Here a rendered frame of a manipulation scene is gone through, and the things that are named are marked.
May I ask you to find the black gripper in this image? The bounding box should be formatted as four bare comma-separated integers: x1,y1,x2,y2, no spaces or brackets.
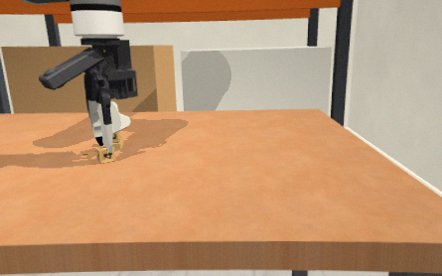
80,38,138,153

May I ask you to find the tan wooden number cube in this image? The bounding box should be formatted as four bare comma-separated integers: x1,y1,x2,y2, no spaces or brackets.
95,146,115,164
112,131,120,143

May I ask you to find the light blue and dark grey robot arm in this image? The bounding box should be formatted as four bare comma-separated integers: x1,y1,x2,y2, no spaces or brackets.
22,0,124,90

